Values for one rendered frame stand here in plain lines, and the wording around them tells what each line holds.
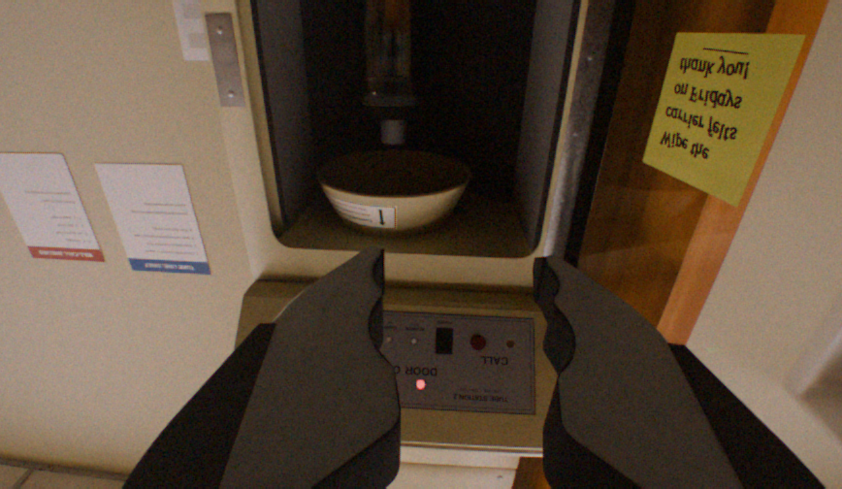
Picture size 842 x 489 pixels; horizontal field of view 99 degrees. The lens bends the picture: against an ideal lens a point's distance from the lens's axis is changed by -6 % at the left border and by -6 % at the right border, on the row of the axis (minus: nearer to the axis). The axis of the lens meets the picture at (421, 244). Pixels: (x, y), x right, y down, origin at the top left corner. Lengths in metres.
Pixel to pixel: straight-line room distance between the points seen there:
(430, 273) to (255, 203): 0.18
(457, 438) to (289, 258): 0.23
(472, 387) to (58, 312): 1.26
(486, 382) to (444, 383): 0.04
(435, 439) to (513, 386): 0.08
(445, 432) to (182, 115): 0.78
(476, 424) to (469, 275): 0.14
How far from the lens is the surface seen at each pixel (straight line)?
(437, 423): 0.38
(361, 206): 0.39
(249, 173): 0.39
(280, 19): 0.44
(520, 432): 0.39
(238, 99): 0.37
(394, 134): 0.43
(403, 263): 0.39
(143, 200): 1.06
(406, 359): 0.38
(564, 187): 0.37
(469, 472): 0.64
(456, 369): 0.38
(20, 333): 1.63
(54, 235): 1.28
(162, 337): 1.30
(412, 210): 0.39
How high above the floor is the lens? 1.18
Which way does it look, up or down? 28 degrees up
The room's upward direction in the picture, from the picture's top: 179 degrees counter-clockwise
